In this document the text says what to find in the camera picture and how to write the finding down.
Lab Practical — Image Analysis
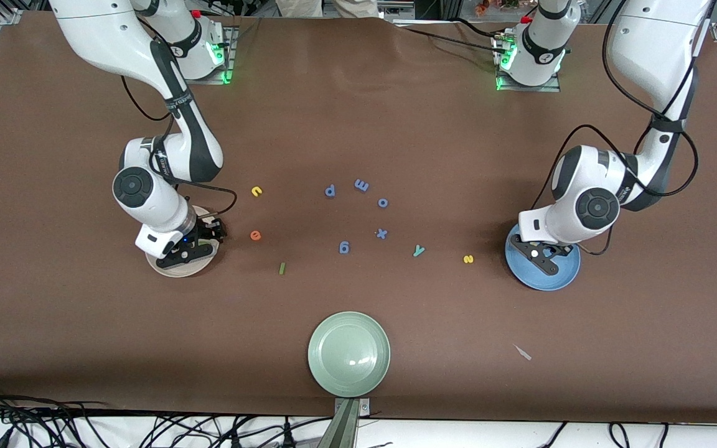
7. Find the blue plate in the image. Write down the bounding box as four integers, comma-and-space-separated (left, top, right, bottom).
505, 223, 581, 291

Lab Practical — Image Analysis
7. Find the beige plate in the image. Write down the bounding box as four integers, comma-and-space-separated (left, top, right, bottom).
146, 205, 221, 278

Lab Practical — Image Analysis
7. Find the brown table mat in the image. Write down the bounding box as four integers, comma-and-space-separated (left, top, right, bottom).
0, 11, 717, 427

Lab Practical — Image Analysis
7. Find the pale green plate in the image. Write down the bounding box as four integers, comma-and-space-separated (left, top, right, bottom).
307, 311, 391, 398

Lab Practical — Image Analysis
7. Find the person in beige trousers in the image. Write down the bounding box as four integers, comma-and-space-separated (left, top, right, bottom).
276, 0, 379, 18

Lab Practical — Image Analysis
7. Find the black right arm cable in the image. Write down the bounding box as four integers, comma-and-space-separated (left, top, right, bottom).
121, 75, 238, 220

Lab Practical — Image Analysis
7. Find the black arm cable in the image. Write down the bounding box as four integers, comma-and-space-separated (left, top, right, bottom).
530, 0, 717, 256
121, 75, 238, 220

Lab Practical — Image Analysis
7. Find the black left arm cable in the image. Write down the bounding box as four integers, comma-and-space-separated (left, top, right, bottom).
530, 0, 717, 256

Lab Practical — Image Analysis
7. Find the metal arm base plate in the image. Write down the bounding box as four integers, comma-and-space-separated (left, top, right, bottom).
494, 31, 562, 93
167, 24, 236, 85

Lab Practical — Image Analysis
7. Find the grey table cable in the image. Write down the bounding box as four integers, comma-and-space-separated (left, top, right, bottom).
232, 17, 262, 48

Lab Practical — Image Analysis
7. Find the black table cable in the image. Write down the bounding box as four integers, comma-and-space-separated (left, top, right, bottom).
452, 19, 504, 39
394, 26, 504, 57

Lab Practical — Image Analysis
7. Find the grey metal camera mount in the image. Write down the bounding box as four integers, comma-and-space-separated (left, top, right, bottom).
332, 398, 372, 448

